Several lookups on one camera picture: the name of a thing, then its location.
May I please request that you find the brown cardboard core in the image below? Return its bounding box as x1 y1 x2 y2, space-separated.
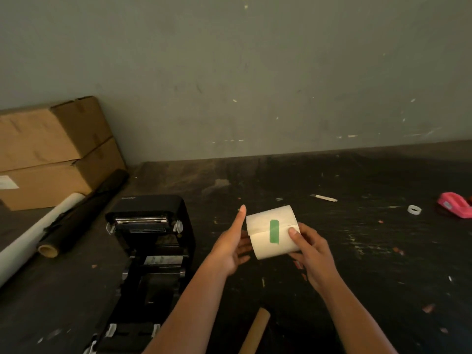
237 307 271 354

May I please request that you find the black printer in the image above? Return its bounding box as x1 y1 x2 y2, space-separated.
83 195 196 354

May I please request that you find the white film roll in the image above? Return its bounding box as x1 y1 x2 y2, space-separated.
0 192 86 288

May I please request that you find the pink tape dispenser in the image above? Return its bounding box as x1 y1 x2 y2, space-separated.
437 192 472 219

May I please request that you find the black film roll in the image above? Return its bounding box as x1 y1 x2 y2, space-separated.
36 169 130 259

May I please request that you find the white paper roll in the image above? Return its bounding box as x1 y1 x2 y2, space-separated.
245 205 301 261

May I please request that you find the person's right hand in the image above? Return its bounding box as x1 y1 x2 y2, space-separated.
287 222 342 295

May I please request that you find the person's left forearm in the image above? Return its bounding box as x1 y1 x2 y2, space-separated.
142 261 229 354

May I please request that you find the person's right forearm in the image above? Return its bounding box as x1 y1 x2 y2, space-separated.
321 280 399 354

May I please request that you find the person's left hand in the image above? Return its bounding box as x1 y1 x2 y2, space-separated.
206 204 255 278

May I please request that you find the brown cardboard box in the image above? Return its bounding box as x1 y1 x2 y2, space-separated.
0 95 114 173
0 137 127 212

